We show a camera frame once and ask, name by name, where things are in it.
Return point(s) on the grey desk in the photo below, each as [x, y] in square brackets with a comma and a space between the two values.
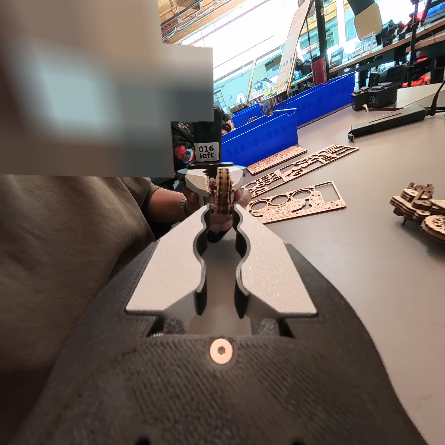
[347, 278]

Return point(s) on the black power station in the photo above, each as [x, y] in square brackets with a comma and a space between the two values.
[375, 95]

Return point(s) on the grey flat board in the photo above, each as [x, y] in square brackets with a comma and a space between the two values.
[417, 95]

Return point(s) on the wooden mechanical model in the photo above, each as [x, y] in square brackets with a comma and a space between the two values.
[420, 212]

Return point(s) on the long workbench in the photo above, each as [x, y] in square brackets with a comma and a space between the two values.
[382, 52]

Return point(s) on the silver wristwatch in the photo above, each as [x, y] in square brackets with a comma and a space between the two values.
[183, 207]

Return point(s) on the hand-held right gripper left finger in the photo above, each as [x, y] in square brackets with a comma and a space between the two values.
[167, 278]

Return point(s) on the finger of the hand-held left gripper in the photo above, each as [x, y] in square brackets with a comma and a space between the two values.
[198, 184]
[236, 179]

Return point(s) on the long wooden cutout sheet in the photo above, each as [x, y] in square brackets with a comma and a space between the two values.
[302, 163]

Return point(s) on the wooden gear assembly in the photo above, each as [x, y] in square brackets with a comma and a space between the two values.
[220, 191]

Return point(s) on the black flat bar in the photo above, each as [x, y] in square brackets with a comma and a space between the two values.
[386, 123]

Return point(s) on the black tripod stand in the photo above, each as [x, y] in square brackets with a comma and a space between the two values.
[419, 31]

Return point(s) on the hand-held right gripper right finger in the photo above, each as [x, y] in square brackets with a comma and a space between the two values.
[274, 278]

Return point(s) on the small engraved wooden sheet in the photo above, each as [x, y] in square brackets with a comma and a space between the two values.
[274, 160]

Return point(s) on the person's left hand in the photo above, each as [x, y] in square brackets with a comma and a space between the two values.
[243, 199]

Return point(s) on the wooden sheet with round holes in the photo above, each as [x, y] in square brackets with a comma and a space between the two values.
[313, 209]

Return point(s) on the person's left forearm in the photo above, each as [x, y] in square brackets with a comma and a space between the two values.
[165, 203]

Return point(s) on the leaning plywood board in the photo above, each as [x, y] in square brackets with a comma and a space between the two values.
[292, 52]

